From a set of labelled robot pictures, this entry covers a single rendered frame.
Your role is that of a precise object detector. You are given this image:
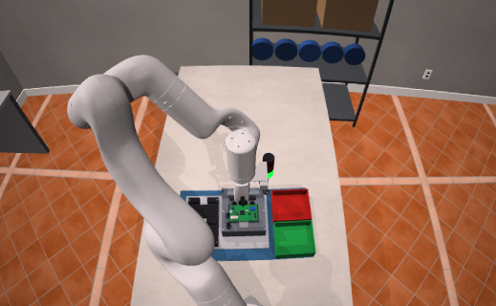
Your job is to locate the red bin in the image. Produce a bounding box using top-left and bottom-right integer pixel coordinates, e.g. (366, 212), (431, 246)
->
(271, 188), (312, 222)

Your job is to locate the green circuit board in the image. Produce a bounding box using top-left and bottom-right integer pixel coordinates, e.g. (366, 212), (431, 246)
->
(229, 205), (258, 221)

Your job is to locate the green open bin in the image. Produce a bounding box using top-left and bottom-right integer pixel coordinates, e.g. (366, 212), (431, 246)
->
(273, 220), (316, 259)

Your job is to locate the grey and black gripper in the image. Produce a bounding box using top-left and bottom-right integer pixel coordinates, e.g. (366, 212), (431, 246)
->
(233, 182), (250, 207)

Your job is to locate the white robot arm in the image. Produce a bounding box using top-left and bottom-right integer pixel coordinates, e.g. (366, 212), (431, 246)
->
(67, 55), (269, 306)

